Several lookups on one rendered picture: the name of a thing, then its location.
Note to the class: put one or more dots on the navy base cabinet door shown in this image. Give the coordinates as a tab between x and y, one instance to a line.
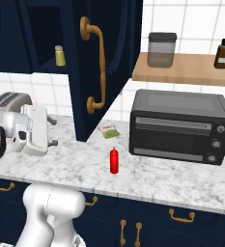
101	231
175	238

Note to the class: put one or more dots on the small green shaker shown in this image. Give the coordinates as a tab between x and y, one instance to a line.
109	131

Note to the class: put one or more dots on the open navy cabinet door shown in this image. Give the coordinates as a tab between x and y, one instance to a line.
117	48

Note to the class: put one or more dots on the red condiment bottle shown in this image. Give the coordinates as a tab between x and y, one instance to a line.
114	160

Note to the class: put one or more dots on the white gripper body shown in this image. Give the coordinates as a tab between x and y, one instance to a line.
35	131

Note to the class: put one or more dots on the black toaster oven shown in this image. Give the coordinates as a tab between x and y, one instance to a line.
178	128

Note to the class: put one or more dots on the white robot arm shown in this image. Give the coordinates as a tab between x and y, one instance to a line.
49	209

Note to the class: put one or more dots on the wooden wall shelf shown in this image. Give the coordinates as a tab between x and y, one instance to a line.
188	69

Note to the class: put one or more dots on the navy drawer front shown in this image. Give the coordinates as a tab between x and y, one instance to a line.
197	222
7	196
114	205

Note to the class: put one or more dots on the brown bottle with black cap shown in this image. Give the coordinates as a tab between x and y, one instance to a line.
222	55

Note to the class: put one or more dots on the grey jar with black lid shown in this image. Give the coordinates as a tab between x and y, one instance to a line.
161	51

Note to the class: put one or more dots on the yellow-green shaker with grey cap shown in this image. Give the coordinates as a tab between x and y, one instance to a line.
60	57

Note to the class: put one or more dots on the navy wall cabinet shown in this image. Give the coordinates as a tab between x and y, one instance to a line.
14	35

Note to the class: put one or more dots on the silver toaster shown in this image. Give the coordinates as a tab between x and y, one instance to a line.
8	99

